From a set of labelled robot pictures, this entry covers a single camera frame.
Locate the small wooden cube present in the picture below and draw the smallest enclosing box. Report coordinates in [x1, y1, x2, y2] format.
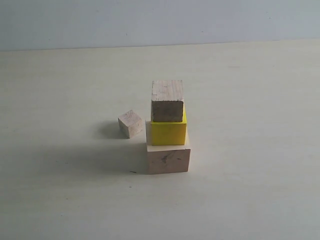
[118, 110, 143, 139]

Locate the yellow cube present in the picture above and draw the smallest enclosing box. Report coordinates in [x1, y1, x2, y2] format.
[150, 107, 187, 146]

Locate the large wooden cube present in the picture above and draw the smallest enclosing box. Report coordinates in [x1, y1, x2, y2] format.
[145, 121, 191, 174]

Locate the medium wooden cube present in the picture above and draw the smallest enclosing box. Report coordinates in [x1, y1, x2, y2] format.
[151, 80, 184, 123]

